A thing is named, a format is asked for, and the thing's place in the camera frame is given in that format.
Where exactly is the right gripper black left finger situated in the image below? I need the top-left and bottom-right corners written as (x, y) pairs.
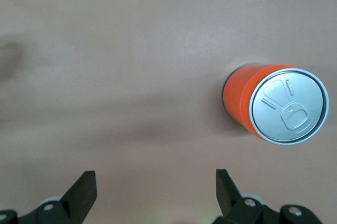
top-left (0, 170), bottom-right (98, 224)

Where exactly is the orange can with silver lid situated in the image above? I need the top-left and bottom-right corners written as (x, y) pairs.
top-left (222, 63), bottom-right (330, 147)

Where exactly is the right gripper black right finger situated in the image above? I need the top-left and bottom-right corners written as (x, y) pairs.
top-left (211, 169), bottom-right (323, 224)

